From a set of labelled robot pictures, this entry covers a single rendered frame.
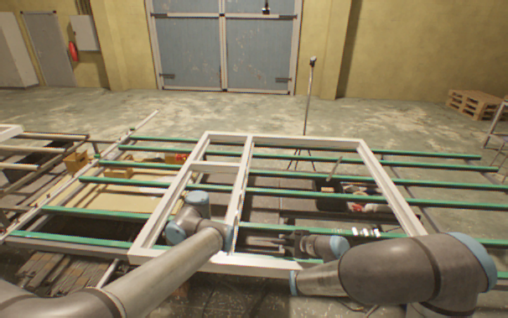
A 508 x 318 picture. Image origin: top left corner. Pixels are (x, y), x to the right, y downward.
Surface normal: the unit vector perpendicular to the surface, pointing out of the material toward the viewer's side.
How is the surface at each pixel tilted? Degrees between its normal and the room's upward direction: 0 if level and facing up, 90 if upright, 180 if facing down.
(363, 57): 90
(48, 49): 90
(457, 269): 45
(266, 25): 90
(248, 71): 90
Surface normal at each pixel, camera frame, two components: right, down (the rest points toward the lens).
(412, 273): -0.32, -0.25
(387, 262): -0.58, -0.56
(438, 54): -0.09, 0.48
